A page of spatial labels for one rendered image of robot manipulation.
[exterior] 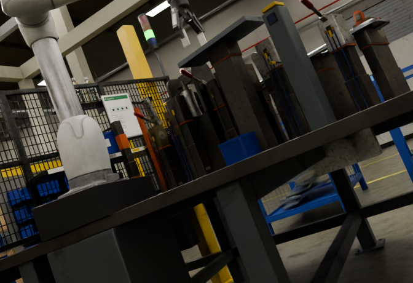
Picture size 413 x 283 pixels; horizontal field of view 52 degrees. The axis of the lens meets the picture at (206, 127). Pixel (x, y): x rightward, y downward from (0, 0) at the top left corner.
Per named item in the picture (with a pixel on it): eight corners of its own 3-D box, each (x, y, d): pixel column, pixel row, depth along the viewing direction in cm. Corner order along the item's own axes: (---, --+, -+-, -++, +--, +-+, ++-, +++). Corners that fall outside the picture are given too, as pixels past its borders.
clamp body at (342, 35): (386, 106, 147) (343, 13, 151) (374, 111, 138) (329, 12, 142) (366, 114, 152) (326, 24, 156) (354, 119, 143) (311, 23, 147)
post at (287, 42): (340, 123, 140) (288, 5, 145) (330, 127, 134) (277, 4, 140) (321, 131, 145) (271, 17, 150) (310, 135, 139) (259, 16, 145)
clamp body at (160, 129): (188, 187, 215) (163, 123, 219) (174, 192, 207) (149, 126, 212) (180, 191, 219) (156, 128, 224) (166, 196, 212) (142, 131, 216)
